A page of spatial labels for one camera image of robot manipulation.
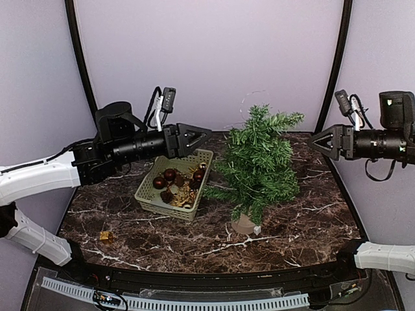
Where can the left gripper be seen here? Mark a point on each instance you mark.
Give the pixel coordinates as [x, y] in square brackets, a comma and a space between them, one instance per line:
[176, 144]

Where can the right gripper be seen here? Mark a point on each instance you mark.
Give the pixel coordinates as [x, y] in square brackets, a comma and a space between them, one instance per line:
[336, 142]

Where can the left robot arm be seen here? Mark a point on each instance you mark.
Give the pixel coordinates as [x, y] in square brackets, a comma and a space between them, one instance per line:
[121, 139]

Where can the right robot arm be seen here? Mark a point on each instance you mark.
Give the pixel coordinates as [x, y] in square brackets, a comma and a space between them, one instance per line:
[360, 140]

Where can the small green christmas tree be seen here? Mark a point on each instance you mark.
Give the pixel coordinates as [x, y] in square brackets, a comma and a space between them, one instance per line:
[257, 164]

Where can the wooden tree base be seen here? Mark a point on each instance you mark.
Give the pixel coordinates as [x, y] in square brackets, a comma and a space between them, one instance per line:
[243, 225]

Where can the red ball ornament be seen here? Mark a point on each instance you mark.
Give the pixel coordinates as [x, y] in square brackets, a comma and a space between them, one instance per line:
[198, 175]
[159, 183]
[169, 174]

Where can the gold ornaments pile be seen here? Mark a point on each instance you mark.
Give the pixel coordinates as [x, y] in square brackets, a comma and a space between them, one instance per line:
[184, 188]

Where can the brown pine cone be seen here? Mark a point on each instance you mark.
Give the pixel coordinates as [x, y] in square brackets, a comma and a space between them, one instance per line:
[167, 196]

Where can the beige plastic basket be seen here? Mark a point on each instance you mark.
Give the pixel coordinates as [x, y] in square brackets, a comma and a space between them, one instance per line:
[149, 198]

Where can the white battery box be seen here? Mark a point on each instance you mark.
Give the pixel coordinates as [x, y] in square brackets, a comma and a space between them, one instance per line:
[257, 230]

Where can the gold gift box ornament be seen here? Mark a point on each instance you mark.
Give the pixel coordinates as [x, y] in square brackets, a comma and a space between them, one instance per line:
[106, 237]

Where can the right black frame post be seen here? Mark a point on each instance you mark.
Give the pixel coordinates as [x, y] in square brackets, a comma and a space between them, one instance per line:
[336, 65]

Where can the black frame post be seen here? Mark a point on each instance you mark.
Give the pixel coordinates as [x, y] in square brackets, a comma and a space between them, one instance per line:
[79, 55]
[336, 65]

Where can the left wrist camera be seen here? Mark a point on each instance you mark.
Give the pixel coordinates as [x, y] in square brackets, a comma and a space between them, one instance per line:
[160, 106]

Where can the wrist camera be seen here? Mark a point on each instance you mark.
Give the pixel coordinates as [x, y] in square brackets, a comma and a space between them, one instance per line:
[351, 107]
[160, 106]

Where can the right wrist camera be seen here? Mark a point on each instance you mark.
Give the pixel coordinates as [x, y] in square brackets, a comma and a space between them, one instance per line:
[351, 107]

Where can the black front rail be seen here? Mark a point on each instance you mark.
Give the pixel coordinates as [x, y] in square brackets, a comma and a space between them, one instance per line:
[142, 262]

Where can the left black frame post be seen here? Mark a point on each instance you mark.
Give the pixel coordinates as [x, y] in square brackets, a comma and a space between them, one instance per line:
[79, 55]

